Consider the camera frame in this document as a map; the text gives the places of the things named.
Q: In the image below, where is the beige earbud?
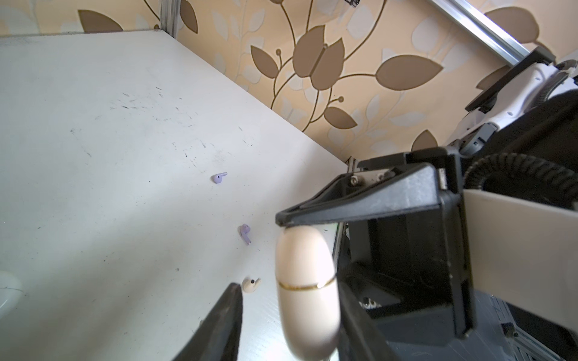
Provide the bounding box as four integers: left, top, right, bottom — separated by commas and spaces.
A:
241, 277, 261, 293

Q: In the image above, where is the white earbud charging case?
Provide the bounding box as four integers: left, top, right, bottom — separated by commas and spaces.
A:
0, 271, 25, 318

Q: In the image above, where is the purple earbud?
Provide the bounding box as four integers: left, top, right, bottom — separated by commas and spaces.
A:
212, 172, 228, 184
238, 224, 251, 245

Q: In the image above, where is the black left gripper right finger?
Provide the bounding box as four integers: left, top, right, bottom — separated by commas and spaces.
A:
337, 281, 397, 360

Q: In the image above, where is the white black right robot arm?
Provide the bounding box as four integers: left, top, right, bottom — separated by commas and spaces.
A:
275, 48, 577, 350

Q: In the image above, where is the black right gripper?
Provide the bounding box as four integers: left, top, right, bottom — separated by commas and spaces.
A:
275, 147, 476, 345

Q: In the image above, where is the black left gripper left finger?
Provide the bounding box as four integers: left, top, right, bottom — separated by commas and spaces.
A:
173, 283, 243, 361

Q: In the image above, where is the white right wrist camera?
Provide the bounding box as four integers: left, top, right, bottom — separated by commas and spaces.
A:
464, 190, 577, 331

